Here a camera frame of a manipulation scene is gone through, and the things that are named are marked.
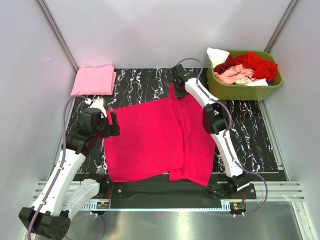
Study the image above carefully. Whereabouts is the magenta t shirt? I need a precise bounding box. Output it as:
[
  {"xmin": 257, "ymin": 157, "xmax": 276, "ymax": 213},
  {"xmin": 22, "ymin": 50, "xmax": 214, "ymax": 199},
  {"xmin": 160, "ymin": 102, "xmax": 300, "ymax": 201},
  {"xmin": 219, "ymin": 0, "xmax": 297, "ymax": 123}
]
[{"xmin": 104, "ymin": 91, "xmax": 216, "ymax": 187}]

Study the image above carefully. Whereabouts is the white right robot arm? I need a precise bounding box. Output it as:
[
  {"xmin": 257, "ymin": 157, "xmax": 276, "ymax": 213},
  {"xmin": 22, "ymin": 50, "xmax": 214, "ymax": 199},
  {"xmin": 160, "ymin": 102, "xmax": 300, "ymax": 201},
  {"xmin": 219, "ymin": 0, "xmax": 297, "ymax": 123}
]
[{"xmin": 173, "ymin": 73, "xmax": 250, "ymax": 199}]

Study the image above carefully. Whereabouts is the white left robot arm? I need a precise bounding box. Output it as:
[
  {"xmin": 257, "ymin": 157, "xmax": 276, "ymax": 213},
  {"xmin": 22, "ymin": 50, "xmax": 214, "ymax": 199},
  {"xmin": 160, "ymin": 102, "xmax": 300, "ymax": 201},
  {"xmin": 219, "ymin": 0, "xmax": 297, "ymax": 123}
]
[{"xmin": 18, "ymin": 107, "xmax": 120, "ymax": 240}]

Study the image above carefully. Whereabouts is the folded pink t shirt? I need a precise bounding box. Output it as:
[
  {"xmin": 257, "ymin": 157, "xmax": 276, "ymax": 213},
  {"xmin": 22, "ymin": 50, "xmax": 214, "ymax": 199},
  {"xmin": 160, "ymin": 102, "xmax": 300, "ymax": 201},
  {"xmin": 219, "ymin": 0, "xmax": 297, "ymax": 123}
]
[{"xmin": 70, "ymin": 64, "xmax": 117, "ymax": 96}]

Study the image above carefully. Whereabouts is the white cloth in basket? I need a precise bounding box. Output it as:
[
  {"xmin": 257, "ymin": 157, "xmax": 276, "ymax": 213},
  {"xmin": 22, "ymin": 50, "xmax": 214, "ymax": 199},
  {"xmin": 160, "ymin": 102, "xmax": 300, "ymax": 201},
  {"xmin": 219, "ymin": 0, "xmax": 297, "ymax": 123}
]
[{"xmin": 206, "ymin": 47, "xmax": 230, "ymax": 68}]

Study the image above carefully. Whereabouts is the peach garment in basket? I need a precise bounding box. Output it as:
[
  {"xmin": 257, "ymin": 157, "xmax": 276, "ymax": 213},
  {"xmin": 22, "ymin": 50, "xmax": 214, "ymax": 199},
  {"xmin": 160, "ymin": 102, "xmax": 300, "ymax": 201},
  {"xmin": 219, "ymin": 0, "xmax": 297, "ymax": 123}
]
[{"xmin": 214, "ymin": 64, "xmax": 255, "ymax": 85}]

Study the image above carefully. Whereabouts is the olive green plastic basket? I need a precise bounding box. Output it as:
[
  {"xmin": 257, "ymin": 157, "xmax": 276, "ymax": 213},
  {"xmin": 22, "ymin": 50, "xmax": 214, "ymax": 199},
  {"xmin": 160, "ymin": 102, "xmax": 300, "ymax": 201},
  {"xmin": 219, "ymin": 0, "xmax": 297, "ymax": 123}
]
[{"xmin": 207, "ymin": 50, "xmax": 283, "ymax": 101}]

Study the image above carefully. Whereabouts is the dark red garment in basket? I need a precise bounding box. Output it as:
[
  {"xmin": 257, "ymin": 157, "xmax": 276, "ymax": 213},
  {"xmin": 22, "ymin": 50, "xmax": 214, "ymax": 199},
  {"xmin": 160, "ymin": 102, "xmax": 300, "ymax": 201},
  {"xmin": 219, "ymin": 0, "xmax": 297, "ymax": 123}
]
[{"xmin": 213, "ymin": 53, "xmax": 233, "ymax": 75}]

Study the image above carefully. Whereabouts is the black marbled table mat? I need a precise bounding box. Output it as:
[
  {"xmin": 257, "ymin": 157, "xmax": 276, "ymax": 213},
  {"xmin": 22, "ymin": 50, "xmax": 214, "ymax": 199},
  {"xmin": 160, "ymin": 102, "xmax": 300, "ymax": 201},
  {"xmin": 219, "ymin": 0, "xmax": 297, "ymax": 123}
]
[{"xmin": 67, "ymin": 68, "xmax": 288, "ymax": 182}]

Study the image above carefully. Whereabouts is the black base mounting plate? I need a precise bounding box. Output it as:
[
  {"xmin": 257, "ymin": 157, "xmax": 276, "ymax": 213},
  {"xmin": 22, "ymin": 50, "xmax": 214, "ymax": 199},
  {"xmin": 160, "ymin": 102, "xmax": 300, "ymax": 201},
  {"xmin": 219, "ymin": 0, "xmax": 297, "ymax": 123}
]
[{"xmin": 95, "ymin": 173, "xmax": 257, "ymax": 211}]

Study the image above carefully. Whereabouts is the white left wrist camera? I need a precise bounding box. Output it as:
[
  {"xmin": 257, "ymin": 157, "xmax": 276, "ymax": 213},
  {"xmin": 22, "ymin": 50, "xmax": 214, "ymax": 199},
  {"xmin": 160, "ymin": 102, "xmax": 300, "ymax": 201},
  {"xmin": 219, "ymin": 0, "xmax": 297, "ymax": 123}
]
[{"xmin": 84, "ymin": 98, "xmax": 107, "ymax": 118}]

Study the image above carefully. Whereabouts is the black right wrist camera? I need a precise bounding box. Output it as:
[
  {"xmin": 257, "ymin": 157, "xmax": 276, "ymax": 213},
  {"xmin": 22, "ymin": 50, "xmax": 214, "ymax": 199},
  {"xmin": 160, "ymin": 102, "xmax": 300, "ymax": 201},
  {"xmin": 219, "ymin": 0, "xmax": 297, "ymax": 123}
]
[{"xmin": 171, "ymin": 64, "xmax": 197, "ymax": 82}]

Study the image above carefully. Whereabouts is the left aluminium corner post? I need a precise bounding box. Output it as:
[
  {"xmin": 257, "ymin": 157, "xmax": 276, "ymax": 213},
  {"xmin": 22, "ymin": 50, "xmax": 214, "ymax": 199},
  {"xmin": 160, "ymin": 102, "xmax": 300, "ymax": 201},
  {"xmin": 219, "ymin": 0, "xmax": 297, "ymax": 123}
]
[{"xmin": 35, "ymin": 0, "xmax": 79, "ymax": 73}]

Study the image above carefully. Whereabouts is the aluminium corner post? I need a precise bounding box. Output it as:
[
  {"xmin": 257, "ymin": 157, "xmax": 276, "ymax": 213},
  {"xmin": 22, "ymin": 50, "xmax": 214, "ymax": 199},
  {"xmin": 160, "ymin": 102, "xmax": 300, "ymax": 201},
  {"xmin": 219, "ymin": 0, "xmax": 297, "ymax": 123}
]
[
  {"xmin": 264, "ymin": 0, "xmax": 300, "ymax": 54},
  {"xmin": 35, "ymin": 0, "xmax": 79, "ymax": 73}
]

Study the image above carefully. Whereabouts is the right aluminium corner post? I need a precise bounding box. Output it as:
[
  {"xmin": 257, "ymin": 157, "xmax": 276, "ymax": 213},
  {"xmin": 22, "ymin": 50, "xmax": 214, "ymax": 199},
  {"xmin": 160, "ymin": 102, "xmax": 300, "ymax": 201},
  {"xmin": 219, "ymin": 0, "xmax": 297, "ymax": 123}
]
[{"xmin": 264, "ymin": 0, "xmax": 300, "ymax": 54}]

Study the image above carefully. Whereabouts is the aluminium frame rail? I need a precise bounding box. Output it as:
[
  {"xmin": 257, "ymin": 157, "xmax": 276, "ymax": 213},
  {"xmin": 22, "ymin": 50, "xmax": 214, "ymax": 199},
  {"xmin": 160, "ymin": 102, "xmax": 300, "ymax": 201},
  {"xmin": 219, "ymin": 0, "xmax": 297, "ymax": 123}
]
[{"xmin": 32, "ymin": 180, "xmax": 306, "ymax": 203}]

